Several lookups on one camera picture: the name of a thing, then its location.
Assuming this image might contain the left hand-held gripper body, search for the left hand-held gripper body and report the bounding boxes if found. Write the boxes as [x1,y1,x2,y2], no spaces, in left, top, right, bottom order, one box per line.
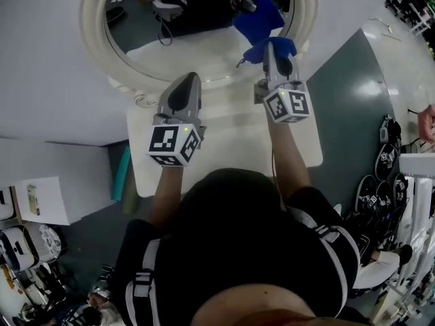
[146,113,207,168]

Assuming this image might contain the grey black harness straps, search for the grey black harness straps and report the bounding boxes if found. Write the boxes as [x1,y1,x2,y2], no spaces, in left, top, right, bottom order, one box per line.
[124,209,361,326]

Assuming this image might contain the white cardboard box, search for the white cardboard box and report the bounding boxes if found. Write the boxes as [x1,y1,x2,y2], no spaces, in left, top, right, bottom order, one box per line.
[12,176,82,225]

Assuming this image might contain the oval white-framed mirror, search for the oval white-framed mirror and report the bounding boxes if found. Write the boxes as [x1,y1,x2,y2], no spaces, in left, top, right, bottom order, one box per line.
[78,0,319,109]

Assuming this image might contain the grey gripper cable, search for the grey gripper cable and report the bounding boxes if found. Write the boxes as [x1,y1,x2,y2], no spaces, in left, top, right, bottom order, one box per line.
[271,147,285,200]

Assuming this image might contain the white railing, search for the white railing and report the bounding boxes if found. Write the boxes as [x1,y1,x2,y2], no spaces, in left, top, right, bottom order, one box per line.
[370,153,435,326]

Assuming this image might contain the teal rolled mat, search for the teal rolled mat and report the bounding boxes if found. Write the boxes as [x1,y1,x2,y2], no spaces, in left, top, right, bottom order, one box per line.
[111,145,132,202]

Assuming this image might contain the white device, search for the white device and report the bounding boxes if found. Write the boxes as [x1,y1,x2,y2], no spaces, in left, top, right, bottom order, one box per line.
[0,225,41,271]
[0,187,14,222]

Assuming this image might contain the pink bag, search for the pink bag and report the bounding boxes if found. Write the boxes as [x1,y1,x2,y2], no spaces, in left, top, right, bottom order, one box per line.
[417,104,435,145]

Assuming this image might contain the person's black t-shirt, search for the person's black t-shirt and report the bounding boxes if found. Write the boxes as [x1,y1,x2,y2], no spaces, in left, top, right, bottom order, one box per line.
[111,168,361,326]

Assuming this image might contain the person's face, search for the person's face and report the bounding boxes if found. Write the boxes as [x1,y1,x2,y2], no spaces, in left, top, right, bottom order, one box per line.
[192,283,317,326]

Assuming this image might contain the person's right forearm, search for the person's right forearm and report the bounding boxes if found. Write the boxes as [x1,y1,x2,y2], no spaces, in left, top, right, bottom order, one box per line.
[267,120,312,200]

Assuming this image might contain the person's left forearm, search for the person's left forearm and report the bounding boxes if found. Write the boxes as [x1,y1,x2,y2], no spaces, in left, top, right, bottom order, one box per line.
[147,164,186,223]

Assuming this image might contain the white carved dressing table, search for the white carved dressing table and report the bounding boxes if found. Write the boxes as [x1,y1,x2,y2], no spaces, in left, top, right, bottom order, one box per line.
[126,69,324,199]

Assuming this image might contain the grey spare gripper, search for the grey spare gripper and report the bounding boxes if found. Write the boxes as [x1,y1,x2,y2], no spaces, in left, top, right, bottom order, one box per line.
[379,113,402,145]

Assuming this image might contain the round patterned cushion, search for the round patterned cushion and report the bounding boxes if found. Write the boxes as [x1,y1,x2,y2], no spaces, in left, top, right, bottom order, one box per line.
[39,224,63,261]

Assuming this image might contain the blue cloth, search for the blue cloth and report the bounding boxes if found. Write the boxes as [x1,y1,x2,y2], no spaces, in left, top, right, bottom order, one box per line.
[236,36,297,69]

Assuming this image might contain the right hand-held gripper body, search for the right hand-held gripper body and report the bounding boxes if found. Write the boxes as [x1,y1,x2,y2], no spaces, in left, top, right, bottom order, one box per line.
[254,79,313,125]

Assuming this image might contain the white floor cable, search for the white floor cable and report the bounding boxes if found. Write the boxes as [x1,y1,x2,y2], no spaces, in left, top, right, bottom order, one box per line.
[368,18,402,42]

